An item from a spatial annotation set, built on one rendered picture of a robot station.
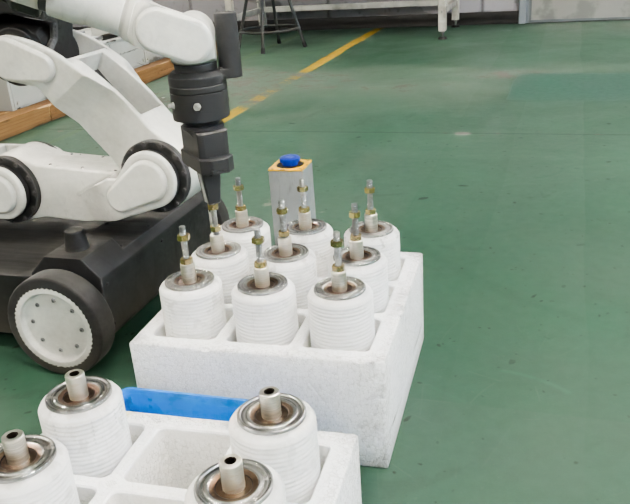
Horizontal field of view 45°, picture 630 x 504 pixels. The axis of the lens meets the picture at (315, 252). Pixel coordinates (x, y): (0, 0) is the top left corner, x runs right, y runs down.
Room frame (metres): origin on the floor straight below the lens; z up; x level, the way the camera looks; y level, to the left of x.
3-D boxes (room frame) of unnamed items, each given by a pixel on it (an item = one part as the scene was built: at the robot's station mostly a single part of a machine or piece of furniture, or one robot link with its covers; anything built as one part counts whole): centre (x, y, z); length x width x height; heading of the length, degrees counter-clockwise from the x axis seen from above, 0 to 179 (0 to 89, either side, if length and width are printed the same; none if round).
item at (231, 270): (1.18, 0.16, 0.16); 0.10 x 0.10 x 0.18
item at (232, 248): (1.18, 0.16, 0.25); 0.08 x 0.08 x 0.01
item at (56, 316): (1.27, 0.48, 0.10); 0.20 x 0.05 x 0.20; 71
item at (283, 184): (1.45, 0.04, 0.16); 0.07 x 0.07 x 0.31; 73
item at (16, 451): (0.65, 0.32, 0.26); 0.02 x 0.02 x 0.03
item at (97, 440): (0.77, 0.29, 0.16); 0.10 x 0.10 x 0.18
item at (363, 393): (1.15, 0.05, 0.09); 0.39 x 0.39 x 0.18; 73
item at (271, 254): (1.15, 0.05, 0.25); 0.08 x 0.08 x 0.01
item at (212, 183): (1.17, 0.15, 0.37); 0.03 x 0.02 x 0.06; 116
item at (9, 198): (1.61, 0.65, 0.28); 0.21 x 0.20 x 0.13; 71
